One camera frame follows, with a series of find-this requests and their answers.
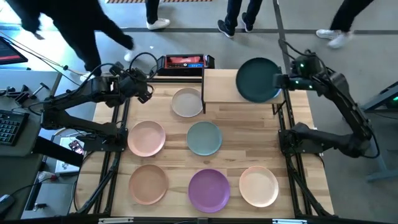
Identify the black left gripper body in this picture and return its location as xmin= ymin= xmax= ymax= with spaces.
xmin=119 ymin=68 xmax=149 ymax=94

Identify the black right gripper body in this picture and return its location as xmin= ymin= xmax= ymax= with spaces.
xmin=281 ymin=74 xmax=315 ymax=91

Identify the dark green plate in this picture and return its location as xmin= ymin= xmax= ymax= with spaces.
xmin=235 ymin=57 xmax=282 ymax=104

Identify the beige plate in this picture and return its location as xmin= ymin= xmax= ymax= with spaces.
xmin=171 ymin=87 xmax=203 ymax=118

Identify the pink plate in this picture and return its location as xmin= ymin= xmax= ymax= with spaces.
xmin=127 ymin=120 xmax=166 ymax=157

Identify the sage green plate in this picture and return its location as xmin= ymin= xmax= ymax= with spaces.
xmin=186 ymin=121 xmax=223 ymax=157

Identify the brown plate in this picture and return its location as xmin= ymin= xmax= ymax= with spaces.
xmin=128 ymin=164 xmax=169 ymax=206

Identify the peach plate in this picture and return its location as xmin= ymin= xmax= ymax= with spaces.
xmin=238 ymin=166 xmax=280 ymax=208

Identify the purple plate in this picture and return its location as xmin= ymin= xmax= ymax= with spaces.
xmin=188 ymin=169 xmax=231 ymax=214

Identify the wooden shelf with black legs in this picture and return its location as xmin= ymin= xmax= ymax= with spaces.
xmin=201 ymin=68 xmax=287 ymax=116

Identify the red and black tool box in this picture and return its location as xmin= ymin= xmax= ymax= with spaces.
xmin=155 ymin=53 xmax=216 ymax=77

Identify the person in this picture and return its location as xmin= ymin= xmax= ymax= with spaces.
xmin=216 ymin=0 xmax=264 ymax=39
xmin=5 ymin=0 xmax=137 ymax=82
xmin=315 ymin=0 xmax=374 ymax=49
xmin=144 ymin=0 xmax=171 ymax=30

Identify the smartphone with red screen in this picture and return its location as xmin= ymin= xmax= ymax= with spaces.
xmin=68 ymin=139 xmax=85 ymax=156

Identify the black device with green light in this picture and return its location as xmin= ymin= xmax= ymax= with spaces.
xmin=378 ymin=81 xmax=398 ymax=110

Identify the white box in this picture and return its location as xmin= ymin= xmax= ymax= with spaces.
xmin=55 ymin=136 xmax=81 ymax=174

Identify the black diagonal bar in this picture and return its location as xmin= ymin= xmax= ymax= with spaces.
xmin=32 ymin=136 xmax=85 ymax=168

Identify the grey side desk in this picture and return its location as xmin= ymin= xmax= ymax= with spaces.
xmin=0 ymin=68 xmax=63 ymax=157

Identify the black desk clamp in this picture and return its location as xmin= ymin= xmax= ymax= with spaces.
xmin=0 ymin=86 xmax=16 ymax=98
xmin=14 ymin=82 xmax=50 ymax=105

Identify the white power adapter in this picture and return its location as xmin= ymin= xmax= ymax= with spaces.
xmin=37 ymin=170 xmax=59 ymax=184

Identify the black computer monitor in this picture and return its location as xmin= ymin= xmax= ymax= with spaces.
xmin=0 ymin=36 xmax=29 ymax=65

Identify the black keyboard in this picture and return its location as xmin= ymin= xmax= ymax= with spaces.
xmin=0 ymin=109 xmax=30 ymax=147

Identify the grey floor sheet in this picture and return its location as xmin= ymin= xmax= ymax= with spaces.
xmin=21 ymin=182 xmax=77 ymax=220

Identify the dark grey desk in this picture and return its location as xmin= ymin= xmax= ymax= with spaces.
xmin=0 ymin=152 xmax=44 ymax=220

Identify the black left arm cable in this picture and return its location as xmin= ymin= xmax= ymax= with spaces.
xmin=128 ymin=52 xmax=159 ymax=79

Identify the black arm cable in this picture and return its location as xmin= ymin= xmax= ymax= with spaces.
xmin=128 ymin=52 xmax=159 ymax=79
xmin=279 ymin=39 xmax=312 ymax=57

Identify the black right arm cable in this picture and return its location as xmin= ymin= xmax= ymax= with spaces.
xmin=279 ymin=39 xmax=312 ymax=57

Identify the thin black floor cable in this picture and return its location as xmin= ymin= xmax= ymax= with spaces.
xmin=0 ymin=30 xmax=82 ymax=86

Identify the black aluminium frame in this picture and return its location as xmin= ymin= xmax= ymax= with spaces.
xmin=70 ymin=77 xmax=203 ymax=216
xmin=276 ymin=90 xmax=335 ymax=218

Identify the grey metal table frame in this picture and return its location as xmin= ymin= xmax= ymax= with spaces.
xmin=360 ymin=81 xmax=398 ymax=183

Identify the silver metal bracket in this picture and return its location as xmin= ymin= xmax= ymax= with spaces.
xmin=98 ymin=217 xmax=134 ymax=224
xmin=272 ymin=218 xmax=308 ymax=224

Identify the black frame crossbar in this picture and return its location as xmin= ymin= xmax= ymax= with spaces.
xmin=0 ymin=213 xmax=398 ymax=224

